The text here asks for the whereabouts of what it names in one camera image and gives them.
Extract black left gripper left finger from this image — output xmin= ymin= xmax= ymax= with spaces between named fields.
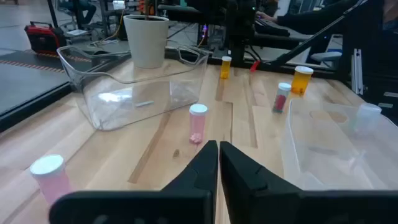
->
xmin=49 ymin=139 xmax=219 ymax=224

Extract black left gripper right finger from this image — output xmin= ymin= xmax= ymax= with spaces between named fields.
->
xmin=219 ymin=141 xmax=398 ymax=224

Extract pink pill bottle white cap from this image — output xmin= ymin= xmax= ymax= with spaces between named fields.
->
xmin=30 ymin=154 xmax=74 ymax=206
xmin=188 ymin=103 xmax=208 ymax=145

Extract clear bottle red pills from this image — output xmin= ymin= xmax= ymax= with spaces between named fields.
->
xmin=272 ymin=82 xmax=292 ymax=114

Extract clear pill bottle white cap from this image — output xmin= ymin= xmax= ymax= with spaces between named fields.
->
xmin=353 ymin=102 xmax=382 ymax=138

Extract large orange pill bottle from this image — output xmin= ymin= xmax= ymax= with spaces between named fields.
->
xmin=290 ymin=65 xmax=314 ymax=96

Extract frosted plastic bin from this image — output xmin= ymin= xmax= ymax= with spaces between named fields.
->
xmin=281 ymin=98 xmax=398 ymax=191

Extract clear plastic bin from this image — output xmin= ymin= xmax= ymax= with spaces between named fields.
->
xmin=57 ymin=45 xmax=210 ymax=131

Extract small red clip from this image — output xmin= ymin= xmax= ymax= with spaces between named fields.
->
xmin=248 ymin=60 xmax=261 ymax=74

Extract silver aluminium extrusion piece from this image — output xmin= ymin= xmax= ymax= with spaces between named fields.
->
xmin=351 ymin=48 xmax=364 ymax=96

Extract white plant pot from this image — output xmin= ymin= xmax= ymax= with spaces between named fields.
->
xmin=123 ymin=14 xmax=170 ymax=69

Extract dark grey desk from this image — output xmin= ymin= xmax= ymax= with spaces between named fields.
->
xmin=157 ymin=3 xmax=315 ymax=44

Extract black keyboard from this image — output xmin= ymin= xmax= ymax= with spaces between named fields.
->
xmin=254 ymin=18 xmax=290 ymax=37

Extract person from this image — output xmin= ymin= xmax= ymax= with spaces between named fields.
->
xmin=256 ymin=0 xmax=398 ymax=35
xmin=57 ymin=0 xmax=98 ymax=27

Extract red black portable device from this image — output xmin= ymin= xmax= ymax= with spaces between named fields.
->
xmin=24 ymin=21 xmax=68 ymax=55

